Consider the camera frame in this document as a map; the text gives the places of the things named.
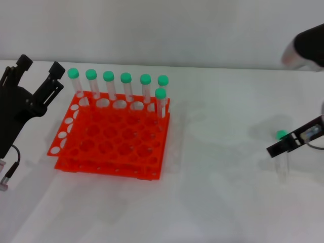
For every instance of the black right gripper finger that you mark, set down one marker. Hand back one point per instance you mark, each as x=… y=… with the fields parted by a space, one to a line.
x=277 y=149

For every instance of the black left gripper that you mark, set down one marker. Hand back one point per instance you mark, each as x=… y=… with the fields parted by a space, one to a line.
x=12 y=111

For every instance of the green-capped clear test tube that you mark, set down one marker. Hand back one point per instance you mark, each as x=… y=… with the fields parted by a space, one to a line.
x=108 y=76
x=73 y=73
x=125 y=77
x=281 y=134
x=91 y=74
x=160 y=93
x=145 y=79
x=163 y=80

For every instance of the person forearm in black sleeve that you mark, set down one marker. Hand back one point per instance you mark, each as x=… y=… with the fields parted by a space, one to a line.
x=311 y=43

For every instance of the orange plastic test tube rack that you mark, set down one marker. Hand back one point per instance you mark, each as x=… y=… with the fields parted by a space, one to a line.
x=76 y=167

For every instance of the person bare hand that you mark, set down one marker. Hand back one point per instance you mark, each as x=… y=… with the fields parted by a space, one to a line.
x=291 y=57

